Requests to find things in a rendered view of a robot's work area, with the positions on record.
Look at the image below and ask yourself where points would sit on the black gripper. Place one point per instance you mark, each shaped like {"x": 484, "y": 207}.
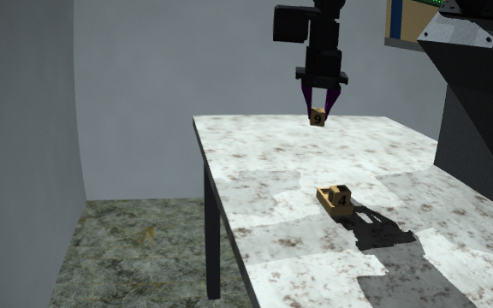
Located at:
{"x": 331, "y": 95}

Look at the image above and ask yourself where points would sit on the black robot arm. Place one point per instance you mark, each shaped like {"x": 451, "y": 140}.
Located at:
{"x": 291, "y": 25}

